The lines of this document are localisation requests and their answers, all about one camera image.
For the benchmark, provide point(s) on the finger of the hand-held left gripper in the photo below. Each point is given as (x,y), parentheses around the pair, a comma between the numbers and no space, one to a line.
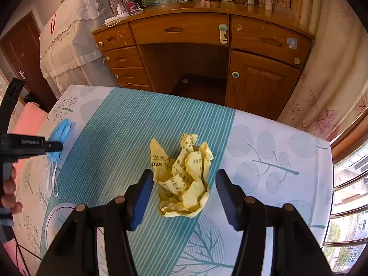
(15,92)
(34,145)

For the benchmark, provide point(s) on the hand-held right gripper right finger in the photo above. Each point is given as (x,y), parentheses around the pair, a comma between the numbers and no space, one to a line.
(227,204)

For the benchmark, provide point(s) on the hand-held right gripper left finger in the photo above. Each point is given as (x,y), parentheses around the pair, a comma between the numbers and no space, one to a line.
(141,201)

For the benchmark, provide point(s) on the blue face mask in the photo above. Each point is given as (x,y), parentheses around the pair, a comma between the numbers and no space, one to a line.
(61,132)

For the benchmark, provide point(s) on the yellow paper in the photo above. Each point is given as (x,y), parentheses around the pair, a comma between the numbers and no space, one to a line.
(187,175)

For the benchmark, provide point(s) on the person's left forearm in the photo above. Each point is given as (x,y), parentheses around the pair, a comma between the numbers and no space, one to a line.
(5,227)

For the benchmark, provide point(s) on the person's left hand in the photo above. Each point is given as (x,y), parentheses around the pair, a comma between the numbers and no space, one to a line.
(10,195)

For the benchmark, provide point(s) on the brown wooden door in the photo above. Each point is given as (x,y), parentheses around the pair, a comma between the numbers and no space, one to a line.
(26,54)

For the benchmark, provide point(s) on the tree print tablecloth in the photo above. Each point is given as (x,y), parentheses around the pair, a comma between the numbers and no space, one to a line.
(273,192)

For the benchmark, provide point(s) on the white lace piano cover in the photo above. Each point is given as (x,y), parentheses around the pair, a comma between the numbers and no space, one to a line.
(74,49)

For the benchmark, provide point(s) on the round leaf print placemat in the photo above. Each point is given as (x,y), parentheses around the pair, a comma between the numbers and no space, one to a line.
(57,221)

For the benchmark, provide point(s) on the white power strip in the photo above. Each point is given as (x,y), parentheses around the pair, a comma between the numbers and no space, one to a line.
(115,19)

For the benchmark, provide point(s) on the window with metal grille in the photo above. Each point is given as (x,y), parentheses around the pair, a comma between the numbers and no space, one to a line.
(350,207)

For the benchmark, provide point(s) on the wooden desk with drawers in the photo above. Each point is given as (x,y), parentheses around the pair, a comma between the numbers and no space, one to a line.
(258,77)

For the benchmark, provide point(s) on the cream drawer child lock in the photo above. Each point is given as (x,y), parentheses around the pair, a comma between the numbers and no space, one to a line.
(223,34)

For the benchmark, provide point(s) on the blue drawer sticker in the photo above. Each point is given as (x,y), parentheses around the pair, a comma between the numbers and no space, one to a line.
(291,43)

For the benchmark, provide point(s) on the leaf print curtain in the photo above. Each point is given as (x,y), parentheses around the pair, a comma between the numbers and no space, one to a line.
(330,63)

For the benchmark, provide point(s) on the tall white bottle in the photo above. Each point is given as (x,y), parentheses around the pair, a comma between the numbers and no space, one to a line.
(268,1)

